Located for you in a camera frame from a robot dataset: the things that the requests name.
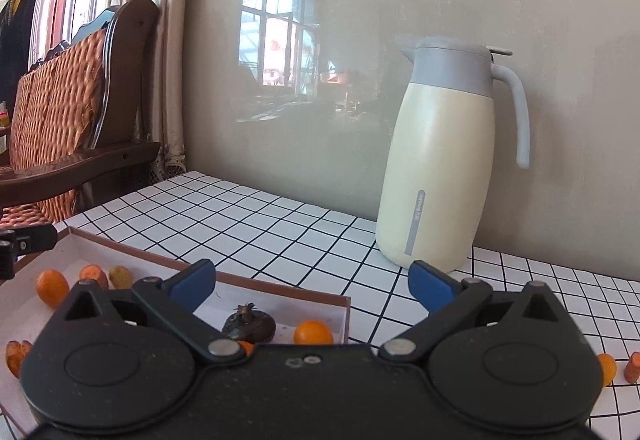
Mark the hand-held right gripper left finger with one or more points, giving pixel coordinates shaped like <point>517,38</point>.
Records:
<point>192,285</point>

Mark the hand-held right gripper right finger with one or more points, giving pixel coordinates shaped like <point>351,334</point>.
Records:
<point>430,287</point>

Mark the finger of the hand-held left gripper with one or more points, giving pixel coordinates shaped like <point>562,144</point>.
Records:
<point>35,237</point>

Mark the orange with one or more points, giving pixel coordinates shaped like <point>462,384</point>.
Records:
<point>51,288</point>
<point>17,359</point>
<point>606,369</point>
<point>245,348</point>
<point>313,334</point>

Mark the dark brown wrinkled fruit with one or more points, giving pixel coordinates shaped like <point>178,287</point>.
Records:
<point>250,327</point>

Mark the kiwi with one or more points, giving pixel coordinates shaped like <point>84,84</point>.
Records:
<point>121,276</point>

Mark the brown cardboard box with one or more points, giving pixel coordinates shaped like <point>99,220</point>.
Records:
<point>300,307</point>

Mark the orange carrot piece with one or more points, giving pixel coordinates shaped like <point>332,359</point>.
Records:
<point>634,366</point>

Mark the cream thermos jug grey lid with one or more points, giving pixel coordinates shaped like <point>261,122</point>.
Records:
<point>440,170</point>

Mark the dark wooden chair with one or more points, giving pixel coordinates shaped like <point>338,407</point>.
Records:
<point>55,110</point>

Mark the dark hanging garment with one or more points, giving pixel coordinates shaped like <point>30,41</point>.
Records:
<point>15,45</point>

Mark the beige patterned curtain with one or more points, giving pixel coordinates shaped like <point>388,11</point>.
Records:
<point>170,70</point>

